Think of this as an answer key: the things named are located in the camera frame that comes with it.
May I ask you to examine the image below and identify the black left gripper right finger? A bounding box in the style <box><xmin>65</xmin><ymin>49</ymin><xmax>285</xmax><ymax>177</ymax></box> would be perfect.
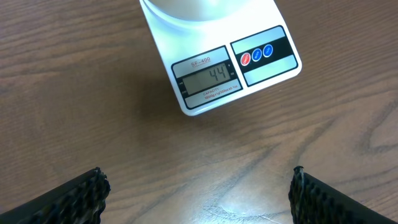
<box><xmin>288</xmin><ymin>166</ymin><xmax>397</xmax><ymax>224</ymax></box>

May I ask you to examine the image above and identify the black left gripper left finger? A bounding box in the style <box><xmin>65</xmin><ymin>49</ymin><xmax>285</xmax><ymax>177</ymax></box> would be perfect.
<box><xmin>1</xmin><ymin>167</ymin><xmax>111</xmax><ymax>224</ymax></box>

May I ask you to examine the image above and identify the white digital kitchen scale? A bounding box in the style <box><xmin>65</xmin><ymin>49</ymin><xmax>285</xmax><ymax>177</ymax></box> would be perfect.
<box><xmin>141</xmin><ymin>0</ymin><xmax>302</xmax><ymax>116</ymax></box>

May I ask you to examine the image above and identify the cream round bowl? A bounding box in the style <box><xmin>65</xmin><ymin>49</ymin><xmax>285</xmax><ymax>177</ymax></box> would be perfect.
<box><xmin>146</xmin><ymin>0</ymin><xmax>246</xmax><ymax>22</ymax></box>

